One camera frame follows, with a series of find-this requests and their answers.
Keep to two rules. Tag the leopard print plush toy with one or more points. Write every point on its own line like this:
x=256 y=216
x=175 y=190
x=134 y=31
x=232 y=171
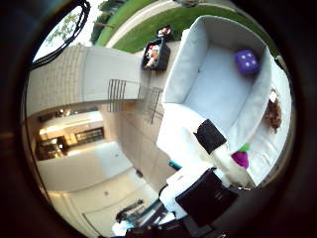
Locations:
x=273 y=114

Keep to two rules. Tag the purple plush dice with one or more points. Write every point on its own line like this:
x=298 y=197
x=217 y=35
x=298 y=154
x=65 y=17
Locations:
x=246 y=61

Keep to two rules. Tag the large black toy crate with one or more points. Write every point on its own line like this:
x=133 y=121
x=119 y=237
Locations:
x=155 y=56

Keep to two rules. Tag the metal railing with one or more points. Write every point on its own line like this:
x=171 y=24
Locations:
x=135 y=95

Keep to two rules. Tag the small black toy crate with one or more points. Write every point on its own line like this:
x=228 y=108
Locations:
x=164 y=32

